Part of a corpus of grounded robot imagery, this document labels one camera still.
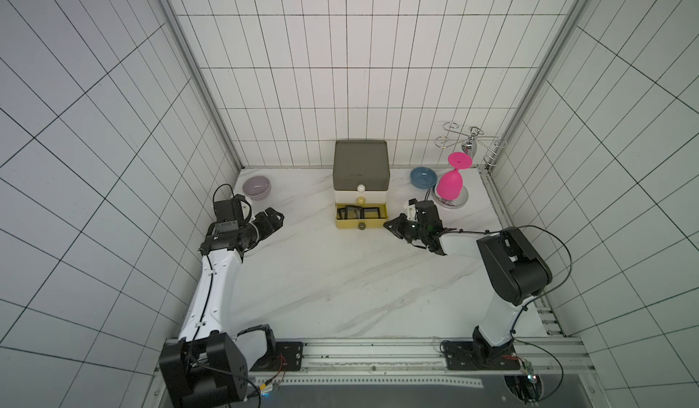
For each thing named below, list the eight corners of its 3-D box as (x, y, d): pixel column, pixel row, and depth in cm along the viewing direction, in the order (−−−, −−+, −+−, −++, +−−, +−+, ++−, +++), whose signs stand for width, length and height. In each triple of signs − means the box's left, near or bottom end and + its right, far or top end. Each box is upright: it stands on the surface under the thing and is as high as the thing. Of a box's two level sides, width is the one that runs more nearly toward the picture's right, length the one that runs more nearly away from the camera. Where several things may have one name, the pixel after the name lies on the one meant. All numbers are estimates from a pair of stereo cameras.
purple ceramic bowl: (243, 202, 109) (239, 194, 105) (250, 183, 116) (246, 174, 112) (268, 202, 109) (265, 194, 105) (273, 183, 116) (270, 174, 112)
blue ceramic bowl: (412, 189, 113) (413, 184, 110) (409, 172, 120) (410, 167, 117) (437, 189, 113) (439, 184, 110) (432, 172, 120) (434, 167, 117)
